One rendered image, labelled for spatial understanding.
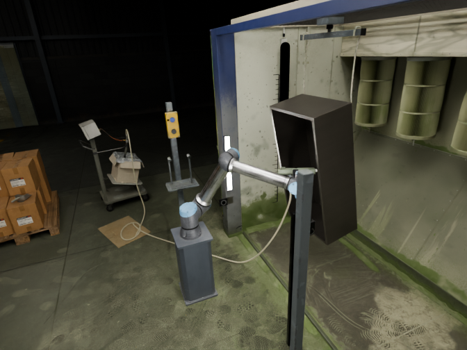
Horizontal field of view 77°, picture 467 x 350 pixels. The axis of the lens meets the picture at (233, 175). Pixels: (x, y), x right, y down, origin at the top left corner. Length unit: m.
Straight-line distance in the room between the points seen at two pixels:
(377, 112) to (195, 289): 2.58
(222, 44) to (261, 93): 0.63
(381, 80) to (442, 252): 1.73
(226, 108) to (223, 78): 0.30
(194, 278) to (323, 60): 2.60
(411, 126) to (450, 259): 1.21
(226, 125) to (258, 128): 0.38
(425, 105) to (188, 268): 2.52
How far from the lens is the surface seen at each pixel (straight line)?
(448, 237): 3.24
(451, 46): 2.92
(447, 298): 3.20
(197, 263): 2.67
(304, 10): 1.75
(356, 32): 2.36
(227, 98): 3.05
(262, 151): 3.35
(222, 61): 3.00
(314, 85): 3.54
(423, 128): 3.21
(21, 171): 4.58
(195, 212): 2.49
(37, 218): 4.41
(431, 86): 3.14
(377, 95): 3.52
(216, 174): 2.37
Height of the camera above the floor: 2.11
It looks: 23 degrees down
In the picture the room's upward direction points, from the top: 3 degrees counter-clockwise
